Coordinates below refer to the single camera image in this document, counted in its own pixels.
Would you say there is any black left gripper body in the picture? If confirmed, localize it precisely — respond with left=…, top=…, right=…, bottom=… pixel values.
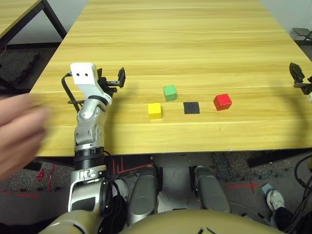
left=97, top=72, right=121, bottom=97

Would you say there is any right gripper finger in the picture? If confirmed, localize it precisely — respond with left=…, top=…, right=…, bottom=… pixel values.
left=289, top=62, right=305, bottom=85

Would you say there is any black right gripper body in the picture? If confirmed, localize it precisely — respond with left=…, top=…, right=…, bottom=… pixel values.
left=294, top=77, right=312, bottom=96

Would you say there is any yellow wooden block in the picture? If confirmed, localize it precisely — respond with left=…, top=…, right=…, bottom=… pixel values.
left=148, top=102, right=162, bottom=120

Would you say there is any green wooden block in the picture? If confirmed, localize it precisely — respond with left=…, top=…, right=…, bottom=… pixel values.
left=163, top=85, right=177, bottom=102

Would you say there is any red wooden block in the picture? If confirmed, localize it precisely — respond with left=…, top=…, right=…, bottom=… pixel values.
left=213, top=93, right=233, bottom=111

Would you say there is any bystander bare hand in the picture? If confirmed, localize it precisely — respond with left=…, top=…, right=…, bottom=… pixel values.
left=0, top=94, right=49, bottom=181

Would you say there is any black square pad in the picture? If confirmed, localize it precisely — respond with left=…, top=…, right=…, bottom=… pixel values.
left=183, top=101, right=200, bottom=115

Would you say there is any black foam floor mat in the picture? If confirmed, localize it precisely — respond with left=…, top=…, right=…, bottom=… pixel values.
left=0, top=50, right=41, bottom=85

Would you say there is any speckled rubber floor mat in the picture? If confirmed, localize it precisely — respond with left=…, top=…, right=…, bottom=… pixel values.
left=212, top=152, right=293, bottom=181

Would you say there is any grey blue small box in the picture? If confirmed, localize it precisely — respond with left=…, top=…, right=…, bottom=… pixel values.
left=260, top=183, right=274, bottom=195

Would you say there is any grey robot left leg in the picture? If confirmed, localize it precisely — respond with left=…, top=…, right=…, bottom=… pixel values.
left=128, top=165, right=159, bottom=226

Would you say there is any grey robot leg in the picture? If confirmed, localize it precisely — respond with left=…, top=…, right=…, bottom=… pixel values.
left=128, top=165, right=159, bottom=226
left=194, top=165, right=231, bottom=214

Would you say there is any white sneaker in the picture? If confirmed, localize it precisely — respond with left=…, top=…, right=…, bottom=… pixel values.
left=266, top=189, right=285, bottom=215

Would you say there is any bystander dark trouser leg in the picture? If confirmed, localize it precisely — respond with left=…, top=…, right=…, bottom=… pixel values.
left=275, top=207, right=294, bottom=231

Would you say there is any grey robot right leg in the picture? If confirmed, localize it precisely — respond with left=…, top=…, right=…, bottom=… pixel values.
left=194, top=165, right=231, bottom=214

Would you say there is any olive robot torso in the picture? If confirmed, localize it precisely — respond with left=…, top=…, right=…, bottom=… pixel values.
left=39, top=209, right=278, bottom=234

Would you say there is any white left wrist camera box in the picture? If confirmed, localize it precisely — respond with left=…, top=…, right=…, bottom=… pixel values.
left=70, top=62, right=113, bottom=106

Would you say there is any black left camera cable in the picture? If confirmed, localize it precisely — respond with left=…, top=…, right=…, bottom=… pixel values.
left=61, top=72, right=84, bottom=113

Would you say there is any wooden table with black frame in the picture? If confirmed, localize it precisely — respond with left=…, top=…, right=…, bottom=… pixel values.
left=0, top=0, right=68, bottom=49

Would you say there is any grey metal base plate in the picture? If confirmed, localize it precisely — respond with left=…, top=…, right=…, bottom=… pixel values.
left=156, top=159, right=195, bottom=213

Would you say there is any black cable bundle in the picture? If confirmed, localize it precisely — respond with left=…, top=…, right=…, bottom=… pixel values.
left=285, top=153, right=312, bottom=234

